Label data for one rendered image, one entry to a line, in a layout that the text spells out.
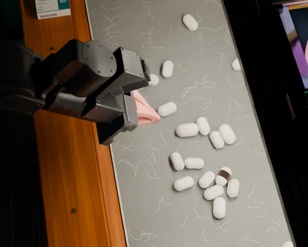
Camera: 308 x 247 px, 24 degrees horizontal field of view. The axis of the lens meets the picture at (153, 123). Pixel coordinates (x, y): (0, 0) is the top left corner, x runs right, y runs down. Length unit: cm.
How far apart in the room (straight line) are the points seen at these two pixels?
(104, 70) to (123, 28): 38
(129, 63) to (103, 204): 25
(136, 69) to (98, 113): 9
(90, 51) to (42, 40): 34
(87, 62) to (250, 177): 37
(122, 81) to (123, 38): 34
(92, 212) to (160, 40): 37
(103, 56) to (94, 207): 27
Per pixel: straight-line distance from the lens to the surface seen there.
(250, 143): 120
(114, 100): 103
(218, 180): 115
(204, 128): 119
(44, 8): 131
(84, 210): 112
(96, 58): 95
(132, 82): 99
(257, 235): 113
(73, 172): 114
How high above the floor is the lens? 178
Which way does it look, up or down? 60 degrees down
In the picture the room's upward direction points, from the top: straight up
